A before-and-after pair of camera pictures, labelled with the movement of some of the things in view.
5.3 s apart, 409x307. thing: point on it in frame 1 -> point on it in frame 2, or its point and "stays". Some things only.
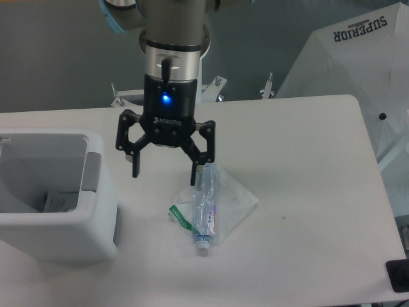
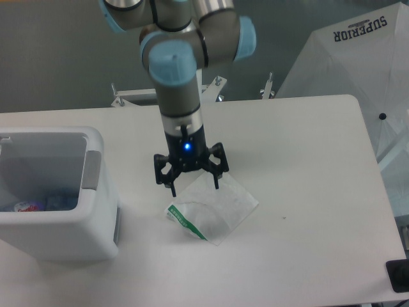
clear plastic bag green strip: [232, 203] stays
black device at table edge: [398, 272] stays
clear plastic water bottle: [204, 202] -> [29, 206]
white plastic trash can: [55, 206] stays
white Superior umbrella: [367, 57] stays
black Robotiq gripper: [169, 114] -> [189, 153]
